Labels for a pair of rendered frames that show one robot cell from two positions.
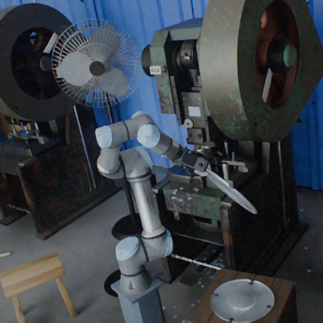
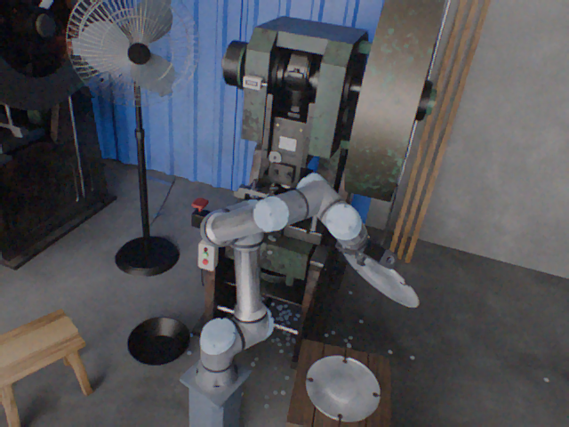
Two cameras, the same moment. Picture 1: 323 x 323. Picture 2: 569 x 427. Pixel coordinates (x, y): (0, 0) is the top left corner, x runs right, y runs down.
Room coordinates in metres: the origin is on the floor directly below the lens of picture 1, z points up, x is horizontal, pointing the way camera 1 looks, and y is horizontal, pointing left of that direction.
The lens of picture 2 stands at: (0.81, 0.55, 1.83)
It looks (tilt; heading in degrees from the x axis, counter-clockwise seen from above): 32 degrees down; 333
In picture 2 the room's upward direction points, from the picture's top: 7 degrees clockwise
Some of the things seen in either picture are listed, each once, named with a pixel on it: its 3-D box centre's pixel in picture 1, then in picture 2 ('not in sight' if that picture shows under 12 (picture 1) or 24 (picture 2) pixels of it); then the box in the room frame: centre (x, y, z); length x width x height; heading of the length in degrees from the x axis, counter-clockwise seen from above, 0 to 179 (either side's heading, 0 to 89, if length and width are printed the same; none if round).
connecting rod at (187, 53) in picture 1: (197, 69); (299, 91); (2.45, -0.29, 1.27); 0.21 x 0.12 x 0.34; 139
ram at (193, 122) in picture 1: (199, 113); (290, 146); (2.41, -0.26, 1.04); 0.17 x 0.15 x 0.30; 139
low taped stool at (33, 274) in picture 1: (39, 294); (37, 370); (2.27, 0.85, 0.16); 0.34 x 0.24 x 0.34; 111
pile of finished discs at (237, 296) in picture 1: (241, 299); (342, 386); (1.68, -0.25, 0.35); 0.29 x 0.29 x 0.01
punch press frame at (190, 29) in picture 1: (221, 136); (295, 171); (2.55, -0.38, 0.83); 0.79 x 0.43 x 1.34; 139
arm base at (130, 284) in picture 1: (134, 275); (216, 366); (1.81, 0.22, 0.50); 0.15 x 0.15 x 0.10
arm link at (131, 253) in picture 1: (130, 254); (220, 342); (1.82, 0.22, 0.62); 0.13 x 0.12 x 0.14; 106
